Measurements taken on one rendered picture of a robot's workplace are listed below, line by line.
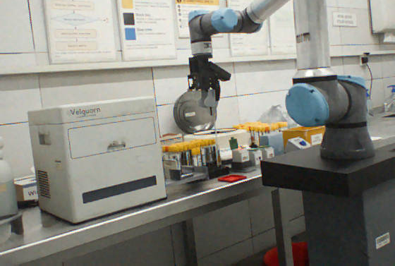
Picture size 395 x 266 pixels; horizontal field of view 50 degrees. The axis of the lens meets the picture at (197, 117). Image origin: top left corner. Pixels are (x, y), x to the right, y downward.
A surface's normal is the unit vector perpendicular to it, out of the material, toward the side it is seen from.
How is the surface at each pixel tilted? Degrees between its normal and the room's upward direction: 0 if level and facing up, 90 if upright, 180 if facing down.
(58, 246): 90
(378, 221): 90
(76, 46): 92
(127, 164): 90
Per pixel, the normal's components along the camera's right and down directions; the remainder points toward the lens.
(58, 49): 0.62, 0.02
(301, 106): -0.75, 0.25
